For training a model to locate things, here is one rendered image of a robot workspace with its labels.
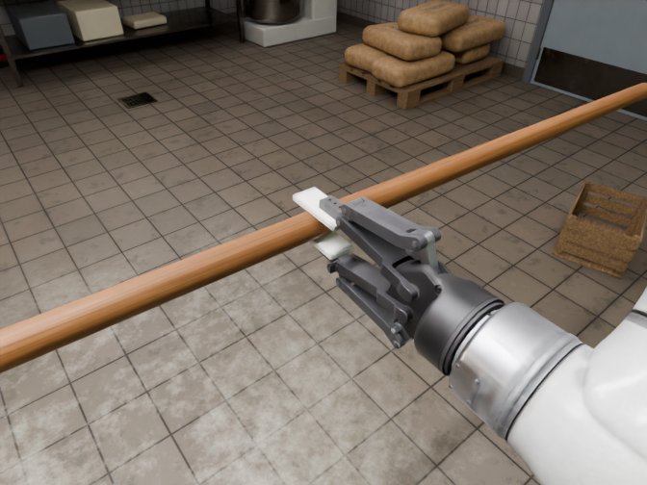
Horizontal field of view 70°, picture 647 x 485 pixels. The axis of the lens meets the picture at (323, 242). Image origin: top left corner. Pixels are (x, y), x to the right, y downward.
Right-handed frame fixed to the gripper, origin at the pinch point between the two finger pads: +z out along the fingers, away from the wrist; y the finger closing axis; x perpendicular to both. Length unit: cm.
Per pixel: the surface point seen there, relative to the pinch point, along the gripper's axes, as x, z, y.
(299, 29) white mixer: 280, 391, 88
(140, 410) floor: -14, 75, 114
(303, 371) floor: 39, 53, 112
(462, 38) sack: 300, 203, 59
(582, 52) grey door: 366, 138, 63
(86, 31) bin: 81, 430, 77
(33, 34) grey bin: 41, 430, 75
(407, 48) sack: 246, 209, 62
